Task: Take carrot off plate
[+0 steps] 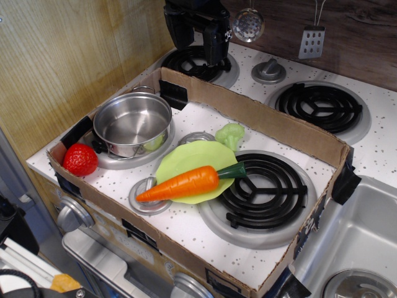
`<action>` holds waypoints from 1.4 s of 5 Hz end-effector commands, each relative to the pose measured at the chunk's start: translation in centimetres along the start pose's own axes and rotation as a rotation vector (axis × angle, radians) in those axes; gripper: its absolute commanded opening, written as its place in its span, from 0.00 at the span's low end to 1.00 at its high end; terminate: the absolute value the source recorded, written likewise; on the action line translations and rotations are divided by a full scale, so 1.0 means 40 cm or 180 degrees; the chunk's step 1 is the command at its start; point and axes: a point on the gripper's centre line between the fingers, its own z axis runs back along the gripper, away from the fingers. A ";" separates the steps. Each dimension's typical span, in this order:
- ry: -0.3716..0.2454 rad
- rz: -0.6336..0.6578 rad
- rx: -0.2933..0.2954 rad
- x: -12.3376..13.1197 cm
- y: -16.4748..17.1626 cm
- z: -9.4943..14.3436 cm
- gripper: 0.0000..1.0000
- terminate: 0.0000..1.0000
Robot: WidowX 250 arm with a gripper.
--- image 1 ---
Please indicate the black device at left edge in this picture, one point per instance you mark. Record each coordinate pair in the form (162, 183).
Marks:
(15, 227)

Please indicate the silver front knob left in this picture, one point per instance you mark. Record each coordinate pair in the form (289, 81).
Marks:
(73, 215)

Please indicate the stainless steel pot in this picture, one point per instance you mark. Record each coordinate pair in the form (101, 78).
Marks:
(134, 124)

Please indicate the silver front knob right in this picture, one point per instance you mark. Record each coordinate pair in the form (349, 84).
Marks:
(186, 286)

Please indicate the silver toy sink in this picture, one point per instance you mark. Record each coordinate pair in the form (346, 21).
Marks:
(353, 251)

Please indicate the back right black burner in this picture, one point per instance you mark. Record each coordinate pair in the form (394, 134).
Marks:
(332, 107)

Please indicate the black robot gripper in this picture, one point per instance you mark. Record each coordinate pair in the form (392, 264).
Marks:
(211, 17)

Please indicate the front left burner under pot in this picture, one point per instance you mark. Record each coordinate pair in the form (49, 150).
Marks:
(118, 163)

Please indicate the silver stovetop knob back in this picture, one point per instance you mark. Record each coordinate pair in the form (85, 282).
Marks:
(270, 72)

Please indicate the black burner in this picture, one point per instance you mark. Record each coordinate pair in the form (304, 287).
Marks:
(265, 209)
(332, 107)
(191, 62)

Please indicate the light green plastic plate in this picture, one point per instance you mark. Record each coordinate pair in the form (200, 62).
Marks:
(194, 155)

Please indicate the orange object bottom left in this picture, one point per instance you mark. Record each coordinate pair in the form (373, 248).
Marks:
(64, 283)

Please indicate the silver stovetop knob middle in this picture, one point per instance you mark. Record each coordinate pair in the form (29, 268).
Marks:
(196, 136)

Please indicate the light green toy broccoli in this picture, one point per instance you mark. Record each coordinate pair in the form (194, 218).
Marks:
(230, 135)

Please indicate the silver stovetop knob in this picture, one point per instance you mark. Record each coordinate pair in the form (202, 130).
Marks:
(146, 208)
(270, 72)
(196, 136)

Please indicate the silver stovetop knob front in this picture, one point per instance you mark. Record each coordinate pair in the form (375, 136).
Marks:
(146, 208)

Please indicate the front right black burner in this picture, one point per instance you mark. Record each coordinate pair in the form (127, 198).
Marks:
(265, 209)

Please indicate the hanging metal strainer ladle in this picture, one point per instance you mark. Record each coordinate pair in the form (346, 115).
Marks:
(248, 25)

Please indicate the hanging metal slotted spatula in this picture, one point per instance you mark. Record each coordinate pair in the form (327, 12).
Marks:
(312, 40)

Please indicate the back left black burner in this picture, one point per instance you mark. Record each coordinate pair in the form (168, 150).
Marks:
(191, 62)

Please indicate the orange toy carrot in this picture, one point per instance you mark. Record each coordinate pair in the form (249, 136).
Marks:
(199, 184)

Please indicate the silver oven door handle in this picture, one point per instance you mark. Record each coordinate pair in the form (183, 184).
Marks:
(101, 262)

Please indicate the red toy strawberry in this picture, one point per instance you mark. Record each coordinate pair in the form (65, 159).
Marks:
(80, 160)

